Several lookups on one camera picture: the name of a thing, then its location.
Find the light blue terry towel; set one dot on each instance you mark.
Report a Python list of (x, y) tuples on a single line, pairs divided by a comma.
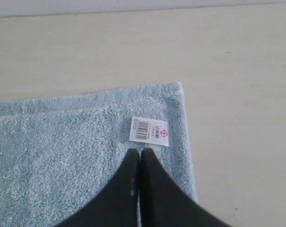
[(56, 154)]

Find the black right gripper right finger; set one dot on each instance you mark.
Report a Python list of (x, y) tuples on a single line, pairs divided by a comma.
[(163, 203)]

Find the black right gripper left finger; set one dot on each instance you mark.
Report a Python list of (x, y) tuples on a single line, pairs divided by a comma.
[(116, 205)]

